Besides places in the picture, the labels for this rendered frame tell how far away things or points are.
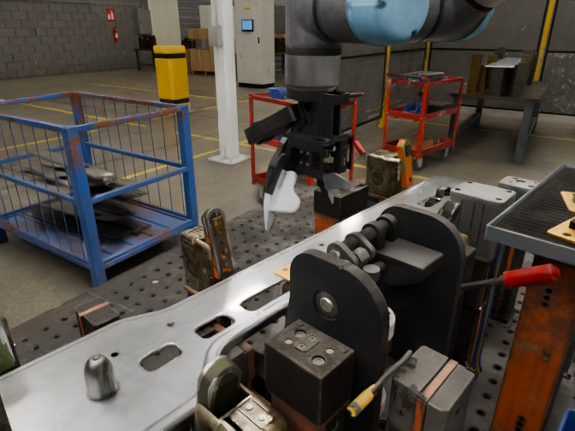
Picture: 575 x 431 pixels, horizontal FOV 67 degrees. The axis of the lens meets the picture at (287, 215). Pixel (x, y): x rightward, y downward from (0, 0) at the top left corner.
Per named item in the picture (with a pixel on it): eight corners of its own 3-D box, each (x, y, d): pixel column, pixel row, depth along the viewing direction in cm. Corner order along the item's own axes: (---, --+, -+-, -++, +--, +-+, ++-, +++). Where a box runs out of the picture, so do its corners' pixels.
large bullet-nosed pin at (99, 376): (111, 386, 53) (102, 342, 51) (124, 399, 51) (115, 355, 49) (85, 400, 51) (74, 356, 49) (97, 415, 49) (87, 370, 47)
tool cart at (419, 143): (417, 152, 525) (427, 67, 486) (453, 160, 494) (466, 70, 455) (376, 165, 474) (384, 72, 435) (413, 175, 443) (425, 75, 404)
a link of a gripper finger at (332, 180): (352, 211, 70) (334, 175, 64) (324, 202, 74) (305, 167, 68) (363, 197, 71) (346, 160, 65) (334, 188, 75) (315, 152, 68)
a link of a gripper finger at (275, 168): (264, 191, 60) (291, 134, 61) (257, 188, 61) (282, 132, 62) (283, 202, 64) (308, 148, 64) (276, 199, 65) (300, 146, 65)
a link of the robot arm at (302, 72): (273, 53, 58) (312, 51, 63) (273, 89, 60) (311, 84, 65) (316, 56, 53) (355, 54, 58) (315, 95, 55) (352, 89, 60)
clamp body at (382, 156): (367, 253, 145) (376, 146, 130) (407, 268, 135) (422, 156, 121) (348, 264, 138) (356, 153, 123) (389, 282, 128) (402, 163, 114)
